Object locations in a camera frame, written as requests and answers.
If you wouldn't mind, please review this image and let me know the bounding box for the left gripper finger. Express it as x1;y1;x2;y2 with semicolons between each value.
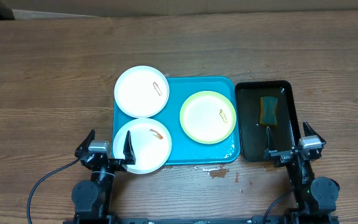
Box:
75;129;96;157
123;131;136;164

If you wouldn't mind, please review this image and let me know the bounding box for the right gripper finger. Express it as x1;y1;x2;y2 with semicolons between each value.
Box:
265;126;277;152
303;121;326;144

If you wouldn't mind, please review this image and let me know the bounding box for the white plate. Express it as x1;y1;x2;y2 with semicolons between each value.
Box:
112;118;172;174
114;65;170;118

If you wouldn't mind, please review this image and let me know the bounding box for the green yellow sponge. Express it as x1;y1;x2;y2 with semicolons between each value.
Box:
259;96;278;126

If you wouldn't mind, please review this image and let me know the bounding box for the yellow-green rimmed plate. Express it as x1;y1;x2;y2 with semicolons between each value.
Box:
180;91;237;144

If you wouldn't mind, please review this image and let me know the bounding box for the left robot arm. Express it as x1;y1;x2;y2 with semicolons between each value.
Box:
71;130;136;224

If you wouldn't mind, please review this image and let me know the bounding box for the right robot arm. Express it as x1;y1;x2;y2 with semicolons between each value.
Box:
261;121;340;223

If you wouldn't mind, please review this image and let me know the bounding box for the black rectangular water tray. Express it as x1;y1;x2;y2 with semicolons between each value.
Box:
235;80;301;162

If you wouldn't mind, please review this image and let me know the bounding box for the teal plastic tray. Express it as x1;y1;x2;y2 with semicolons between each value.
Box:
153;77;240;166

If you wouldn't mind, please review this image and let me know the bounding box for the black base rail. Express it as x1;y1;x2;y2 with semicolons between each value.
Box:
63;214;340;224

